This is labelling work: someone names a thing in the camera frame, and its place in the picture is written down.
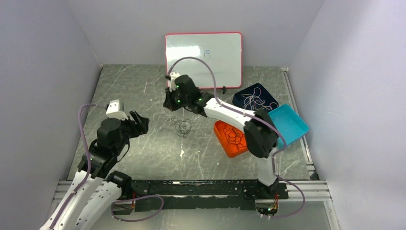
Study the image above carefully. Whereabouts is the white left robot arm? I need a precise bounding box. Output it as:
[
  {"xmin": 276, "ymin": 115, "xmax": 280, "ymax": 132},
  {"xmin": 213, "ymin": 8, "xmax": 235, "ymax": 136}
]
[{"xmin": 41, "ymin": 111, "xmax": 150, "ymax": 230}]

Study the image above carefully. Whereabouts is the light blue plastic tray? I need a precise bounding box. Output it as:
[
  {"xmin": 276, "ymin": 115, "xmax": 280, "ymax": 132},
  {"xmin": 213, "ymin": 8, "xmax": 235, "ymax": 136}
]
[{"xmin": 268, "ymin": 104, "xmax": 310, "ymax": 146}]

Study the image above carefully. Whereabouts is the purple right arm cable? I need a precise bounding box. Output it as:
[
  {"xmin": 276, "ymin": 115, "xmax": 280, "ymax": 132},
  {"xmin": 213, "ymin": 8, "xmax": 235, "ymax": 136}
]
[{"xmin": 166, "ymin": 57, "xmax": 288, "ymax": 182}]

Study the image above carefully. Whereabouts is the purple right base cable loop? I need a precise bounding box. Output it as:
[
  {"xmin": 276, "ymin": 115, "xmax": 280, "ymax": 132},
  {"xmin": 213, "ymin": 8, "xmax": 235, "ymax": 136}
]
[{"xmin": 259, "ymin": 176, "xmax": 306, "ymax": 220}]

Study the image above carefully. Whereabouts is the orange plastic tray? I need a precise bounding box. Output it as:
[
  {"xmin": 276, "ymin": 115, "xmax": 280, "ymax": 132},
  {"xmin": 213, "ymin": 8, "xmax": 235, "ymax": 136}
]
[{"xmin": 213, "ymin": 120, "xmax": 248, "ymax": 158}]

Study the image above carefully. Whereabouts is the white thin cable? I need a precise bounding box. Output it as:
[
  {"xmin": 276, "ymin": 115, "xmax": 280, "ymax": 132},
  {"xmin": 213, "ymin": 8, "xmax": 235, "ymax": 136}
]
[{"xmin": 241, "ymin": 87, "xmax": 277, "ymax": 112}]

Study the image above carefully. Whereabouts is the metal right table edge rail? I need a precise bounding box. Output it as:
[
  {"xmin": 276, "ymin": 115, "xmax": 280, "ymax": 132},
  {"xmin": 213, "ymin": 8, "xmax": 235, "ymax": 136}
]
[{"xmin": 281, "ymin": 69, "xmax": 319, "ymax": 181}]

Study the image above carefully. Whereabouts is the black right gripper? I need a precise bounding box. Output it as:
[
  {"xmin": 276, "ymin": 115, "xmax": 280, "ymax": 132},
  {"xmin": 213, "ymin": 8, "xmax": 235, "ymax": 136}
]
[{"xmin": 163, "ymin": 85, "xmax": 190, "ymax": 112}]

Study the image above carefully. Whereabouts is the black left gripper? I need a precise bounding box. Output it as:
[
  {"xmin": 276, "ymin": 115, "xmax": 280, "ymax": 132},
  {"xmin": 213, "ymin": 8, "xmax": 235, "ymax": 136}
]
[{"xmin": 112, "ymin": 109, "xmax": 149, "ymax": 154}]

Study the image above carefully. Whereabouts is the aluminium frame rail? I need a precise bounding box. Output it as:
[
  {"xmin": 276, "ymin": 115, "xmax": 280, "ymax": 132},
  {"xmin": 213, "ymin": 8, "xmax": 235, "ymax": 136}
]
[{"xmin": 56, "ymin": 180, "xmax": 331, "ymax": 221}]

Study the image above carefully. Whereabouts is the dark navy plastic tray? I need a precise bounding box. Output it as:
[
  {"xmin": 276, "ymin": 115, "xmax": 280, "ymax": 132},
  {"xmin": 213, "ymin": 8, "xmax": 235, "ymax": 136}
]
[{"xmin": 232, "ymin": 83, "xmax": 279, "ymax": 112}]

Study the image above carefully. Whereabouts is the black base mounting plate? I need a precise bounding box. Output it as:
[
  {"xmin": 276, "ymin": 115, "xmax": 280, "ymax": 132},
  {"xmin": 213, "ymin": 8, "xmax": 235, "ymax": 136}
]
[{"xmin": 113, "ymin": 180, "xmax": 289, "ymax": 215}]

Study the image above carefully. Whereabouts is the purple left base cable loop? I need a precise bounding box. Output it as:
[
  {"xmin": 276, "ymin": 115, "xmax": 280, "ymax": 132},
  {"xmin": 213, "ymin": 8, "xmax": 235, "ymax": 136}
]
[{"xmin": 111, "ymin": 194, "xmax": 165, "ymax": 223}]

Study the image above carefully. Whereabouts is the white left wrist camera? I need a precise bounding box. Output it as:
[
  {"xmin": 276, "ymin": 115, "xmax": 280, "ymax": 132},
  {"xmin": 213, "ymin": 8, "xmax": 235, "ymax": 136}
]
[{"xmin": 105, "ymin": 99, "xmax": 129, "ymax": 121}]

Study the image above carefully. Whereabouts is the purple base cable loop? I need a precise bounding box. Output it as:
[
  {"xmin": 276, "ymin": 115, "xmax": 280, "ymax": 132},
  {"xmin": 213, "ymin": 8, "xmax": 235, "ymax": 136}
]
[
  {"xmin": 259, "ymin": 176, "xmax": 306, "ymax": 220},
  {"xmin": 111, "ymin": 194, "xmax": 165, "ymax": 223}
]

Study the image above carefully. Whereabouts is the pink framed whiteboard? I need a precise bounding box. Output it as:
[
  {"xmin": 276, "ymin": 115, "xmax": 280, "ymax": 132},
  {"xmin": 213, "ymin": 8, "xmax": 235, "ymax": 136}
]
[{"xmin": 165, "ymin": 32, "xmax": 243, "ymax": 89}]

